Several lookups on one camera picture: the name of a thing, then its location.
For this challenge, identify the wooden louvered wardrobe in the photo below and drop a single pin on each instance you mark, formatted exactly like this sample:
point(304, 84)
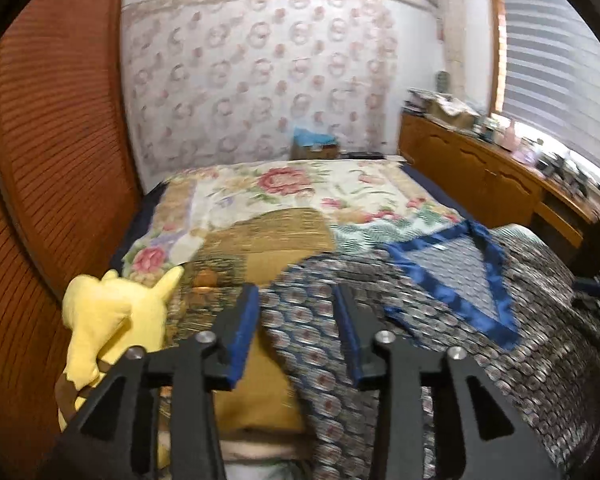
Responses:
point(68, 190)

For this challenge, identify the green leaf print sheet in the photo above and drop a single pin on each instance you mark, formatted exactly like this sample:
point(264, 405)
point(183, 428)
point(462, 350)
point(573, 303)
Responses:
point(386, 227)

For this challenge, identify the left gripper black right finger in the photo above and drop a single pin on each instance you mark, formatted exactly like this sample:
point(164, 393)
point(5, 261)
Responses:
point(440, 397)

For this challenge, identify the brown box with blue cloth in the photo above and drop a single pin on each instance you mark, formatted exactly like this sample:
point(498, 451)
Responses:
point(307, 144)

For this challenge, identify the mustard gold patterned garment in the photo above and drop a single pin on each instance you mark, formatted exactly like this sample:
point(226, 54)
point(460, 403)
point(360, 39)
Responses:
point(255, 251)

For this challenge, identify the wooden sideboard cabinet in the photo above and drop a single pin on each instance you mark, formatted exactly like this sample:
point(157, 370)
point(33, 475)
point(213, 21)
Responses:
point(489, 186)

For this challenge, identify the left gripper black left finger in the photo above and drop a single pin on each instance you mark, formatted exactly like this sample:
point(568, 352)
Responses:
point(114, 435)

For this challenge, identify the pink container on sideboard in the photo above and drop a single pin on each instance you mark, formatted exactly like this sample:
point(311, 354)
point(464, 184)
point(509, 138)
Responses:
point(507, 138)

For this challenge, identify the yellow plush toy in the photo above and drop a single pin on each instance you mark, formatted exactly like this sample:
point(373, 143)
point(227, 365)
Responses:
point(107, 316)

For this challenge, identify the grey zebra window blind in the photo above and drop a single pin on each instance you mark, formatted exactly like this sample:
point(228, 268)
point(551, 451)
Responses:
point(552, 75)

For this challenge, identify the cardboard box on sideboard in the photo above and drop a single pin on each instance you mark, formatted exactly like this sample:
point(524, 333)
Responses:
point(451, 111)

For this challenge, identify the floral cream bedspread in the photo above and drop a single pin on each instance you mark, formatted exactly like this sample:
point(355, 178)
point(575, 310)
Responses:
point(205, 200)

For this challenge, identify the blue patterned silk pajama top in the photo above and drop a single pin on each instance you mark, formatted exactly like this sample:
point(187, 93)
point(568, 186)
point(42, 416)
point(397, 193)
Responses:
point(501, 294)

